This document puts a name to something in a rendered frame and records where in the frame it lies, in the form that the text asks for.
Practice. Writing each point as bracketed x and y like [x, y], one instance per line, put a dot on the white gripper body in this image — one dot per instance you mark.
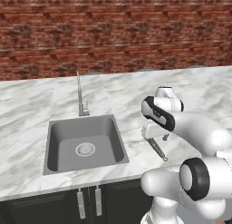
[151, 131]

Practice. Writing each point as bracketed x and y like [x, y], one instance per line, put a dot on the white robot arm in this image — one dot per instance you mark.
[199, 134]

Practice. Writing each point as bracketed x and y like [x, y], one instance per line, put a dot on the grey stool seat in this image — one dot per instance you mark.
[197, 66]
[93, 73]
[148, 70]

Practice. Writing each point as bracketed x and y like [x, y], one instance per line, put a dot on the grey sink basin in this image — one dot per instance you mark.
[86, 144]

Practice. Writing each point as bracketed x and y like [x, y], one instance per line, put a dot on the dark cupboard door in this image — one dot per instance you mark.
[123, 202]
[39, 209]

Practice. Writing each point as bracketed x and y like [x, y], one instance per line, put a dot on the metal tap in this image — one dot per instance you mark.
[80, 97]

